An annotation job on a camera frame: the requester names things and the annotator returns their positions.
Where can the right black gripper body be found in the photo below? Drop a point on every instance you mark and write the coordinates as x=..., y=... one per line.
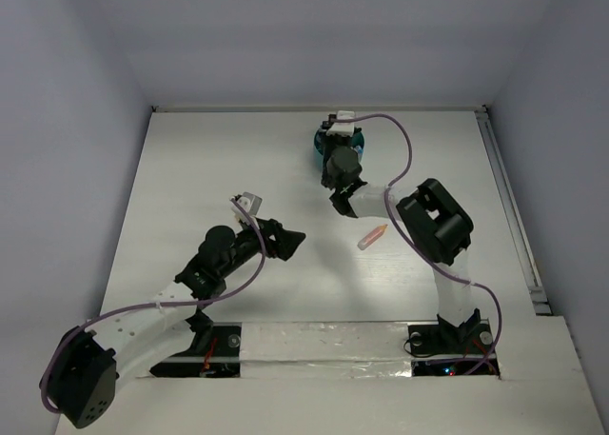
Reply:
x=332, y=142

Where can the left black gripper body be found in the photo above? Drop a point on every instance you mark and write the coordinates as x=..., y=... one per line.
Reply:
x=246, y=244

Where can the teal round pen holder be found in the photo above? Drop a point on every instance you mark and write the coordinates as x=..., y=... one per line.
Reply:
x=357, y=142

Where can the orange pencil shaped case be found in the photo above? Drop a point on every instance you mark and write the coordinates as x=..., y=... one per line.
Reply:
x=371, y=237

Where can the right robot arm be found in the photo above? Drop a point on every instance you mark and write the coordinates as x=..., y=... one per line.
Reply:
x=435, y=225

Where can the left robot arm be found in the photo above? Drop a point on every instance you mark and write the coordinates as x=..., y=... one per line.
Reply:
x=95, y=360

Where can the white foil front board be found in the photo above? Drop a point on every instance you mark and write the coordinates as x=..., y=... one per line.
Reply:
x=324, y=350

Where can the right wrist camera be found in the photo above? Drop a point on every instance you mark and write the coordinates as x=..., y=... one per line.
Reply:
x=341, y=123

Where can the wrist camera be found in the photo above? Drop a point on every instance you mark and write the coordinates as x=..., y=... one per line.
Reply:
x=341, y=123
x=245, y=207

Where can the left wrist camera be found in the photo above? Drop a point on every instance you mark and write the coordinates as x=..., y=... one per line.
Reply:
x=245, y=207

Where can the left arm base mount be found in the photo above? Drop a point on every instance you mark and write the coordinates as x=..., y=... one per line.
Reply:
x=214, y=352

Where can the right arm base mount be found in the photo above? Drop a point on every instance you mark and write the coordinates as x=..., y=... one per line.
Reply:
x=440, y=349

